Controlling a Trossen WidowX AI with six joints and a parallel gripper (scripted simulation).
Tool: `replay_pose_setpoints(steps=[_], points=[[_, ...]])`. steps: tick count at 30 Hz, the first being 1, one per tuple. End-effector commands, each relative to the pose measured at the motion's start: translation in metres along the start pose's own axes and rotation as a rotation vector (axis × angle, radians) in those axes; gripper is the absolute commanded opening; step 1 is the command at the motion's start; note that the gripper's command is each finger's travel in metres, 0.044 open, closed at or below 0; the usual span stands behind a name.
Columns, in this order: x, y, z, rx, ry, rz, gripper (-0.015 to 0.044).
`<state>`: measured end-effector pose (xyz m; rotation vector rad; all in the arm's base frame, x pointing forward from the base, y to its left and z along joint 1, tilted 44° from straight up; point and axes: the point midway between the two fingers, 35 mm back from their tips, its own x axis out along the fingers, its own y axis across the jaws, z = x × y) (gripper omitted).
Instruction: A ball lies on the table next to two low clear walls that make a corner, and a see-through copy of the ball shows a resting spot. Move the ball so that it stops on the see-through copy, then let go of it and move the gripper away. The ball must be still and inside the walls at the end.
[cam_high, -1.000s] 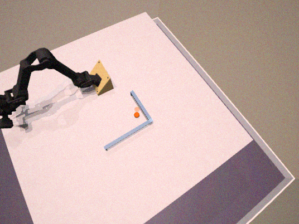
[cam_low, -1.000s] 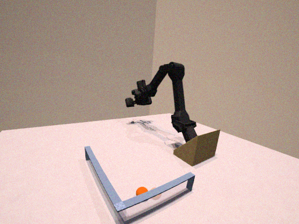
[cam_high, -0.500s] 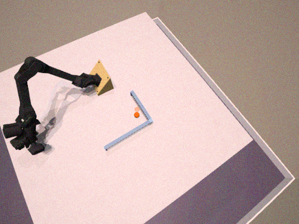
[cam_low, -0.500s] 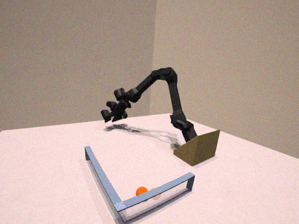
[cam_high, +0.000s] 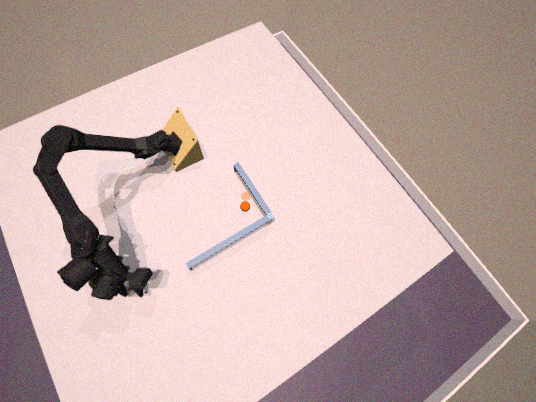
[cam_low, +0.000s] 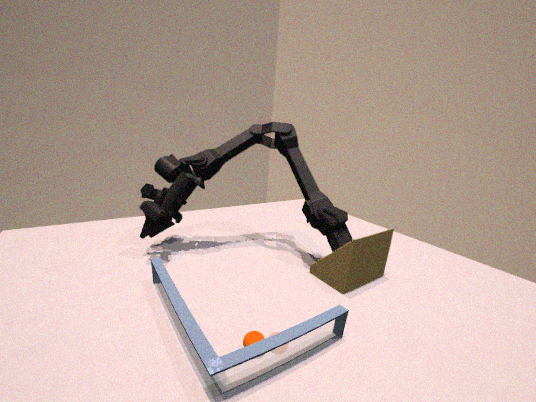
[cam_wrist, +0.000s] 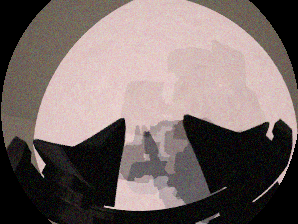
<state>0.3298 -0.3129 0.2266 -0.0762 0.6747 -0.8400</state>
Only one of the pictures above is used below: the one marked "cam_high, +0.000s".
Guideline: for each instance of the clear l-shaped low wall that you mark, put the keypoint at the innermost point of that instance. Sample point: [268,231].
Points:
[245,236]

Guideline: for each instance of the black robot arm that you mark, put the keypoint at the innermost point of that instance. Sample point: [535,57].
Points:
[79,230]

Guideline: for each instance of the blue-grey flat bar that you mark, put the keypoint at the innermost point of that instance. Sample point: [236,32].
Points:
[241,233]

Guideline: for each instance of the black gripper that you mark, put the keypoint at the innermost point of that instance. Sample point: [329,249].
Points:
[137,279]

